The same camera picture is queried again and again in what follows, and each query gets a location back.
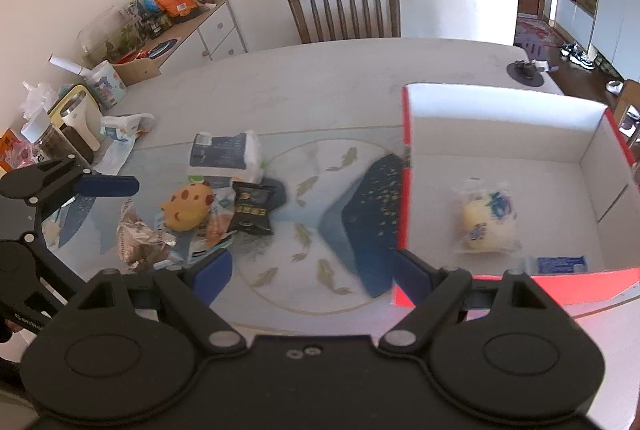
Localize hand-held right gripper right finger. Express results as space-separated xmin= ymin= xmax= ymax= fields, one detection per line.
xmin=380 ymin=249 xmax=548 ymax=353

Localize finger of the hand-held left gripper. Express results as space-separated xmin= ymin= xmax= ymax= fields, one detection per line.
xmin=0 ymin=159 xmax=140 ymax=221

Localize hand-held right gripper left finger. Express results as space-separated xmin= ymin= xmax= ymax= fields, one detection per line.
xmin=75 ymin=250 xmax=248 ymax=353

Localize white sausage packet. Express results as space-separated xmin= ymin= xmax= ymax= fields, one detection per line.
xmin=190 ymin=187 xmax=238 ymax=262

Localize silver foil packet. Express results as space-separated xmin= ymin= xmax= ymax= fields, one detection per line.
xmin=117 ymin=205 xmax=177 ymax=268

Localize yellow cheese toy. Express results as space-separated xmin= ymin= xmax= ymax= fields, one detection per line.
xmin=160 ymin=184 xmax=213 ymax=231

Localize black snack packet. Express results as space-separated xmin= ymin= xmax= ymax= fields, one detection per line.
xmin=227 ymin=183 xmax=277 ymax=237

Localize white blue tissue pack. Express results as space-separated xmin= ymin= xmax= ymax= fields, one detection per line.
xmin=187 ymin=130 xmax=269 ymax=187

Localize red cardboard box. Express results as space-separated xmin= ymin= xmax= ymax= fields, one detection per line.
xmin=392 ymin=83 xmax=640 ymax=311

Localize printed white plastic bag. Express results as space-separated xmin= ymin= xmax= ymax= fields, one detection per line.
xmin=94 ymin=111 xmax=156 ymax=175

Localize glass jar dark contents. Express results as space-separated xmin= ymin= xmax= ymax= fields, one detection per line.
xmin=20 ymin=113 xmax=95 ymax=168

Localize yellow and white appliance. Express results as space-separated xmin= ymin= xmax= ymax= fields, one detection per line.
xmin=47 ymin=83 xmax=103 ymax=152

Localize fish print table mat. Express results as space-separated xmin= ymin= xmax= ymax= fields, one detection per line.
xmin=45 ymin=124 xmax=416 ymax=328

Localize bread bun clear packet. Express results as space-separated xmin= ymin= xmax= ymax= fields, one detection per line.
xmin=450 ymin=180 xmax=521 ymax=256

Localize printed paper towel roll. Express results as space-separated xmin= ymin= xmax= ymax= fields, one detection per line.
xmin=85 ymin=60 xmax=128 ymax=110

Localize red snack packet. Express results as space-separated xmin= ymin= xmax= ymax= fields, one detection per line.
xmin=0 ymin=127 xmax=42 ymax=172

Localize white paper roll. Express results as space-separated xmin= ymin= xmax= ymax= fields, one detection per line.
xmin=48 ymin=54 xmax=89 ymax=77

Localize dark blue plate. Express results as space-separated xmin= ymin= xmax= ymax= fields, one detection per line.
xmin=147 ymin=39 xmax=179 ymax=59

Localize small blue packet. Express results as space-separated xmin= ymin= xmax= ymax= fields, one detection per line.
xmin=536 ymin=255 xmax=587 ymax=277

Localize clear plastic terrarium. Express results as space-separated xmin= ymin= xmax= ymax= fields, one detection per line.
xmin=75 ymin=5 xmax=151 ymax=64

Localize white drawer sideboard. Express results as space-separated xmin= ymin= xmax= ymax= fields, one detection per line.
xmin=112 ymin=0 xmax=248 ymax=86

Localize black phone stand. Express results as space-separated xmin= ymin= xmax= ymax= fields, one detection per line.
xmin=506 ymin=59 xmax=547 ymax=87

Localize purple stool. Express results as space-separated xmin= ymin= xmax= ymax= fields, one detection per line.
xmin=515 ymin=33 xmax=549 ymax=59

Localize pair of dark sneakers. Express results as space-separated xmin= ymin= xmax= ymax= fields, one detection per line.
xmin=560 ymin=43 xmax=598 ymax=70

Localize red patterned rug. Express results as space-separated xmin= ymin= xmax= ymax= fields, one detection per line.
xmin=515 ymin=13 xmax=568 ymax=47

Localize wooden slat-back chair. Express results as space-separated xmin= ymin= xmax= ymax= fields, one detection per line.
xmin=286 ymin=0 xmax=402 ymax=45

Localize white shoe cabinet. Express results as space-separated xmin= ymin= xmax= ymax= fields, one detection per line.
xmin=552 ymin=0 xmax=640 ymax=84

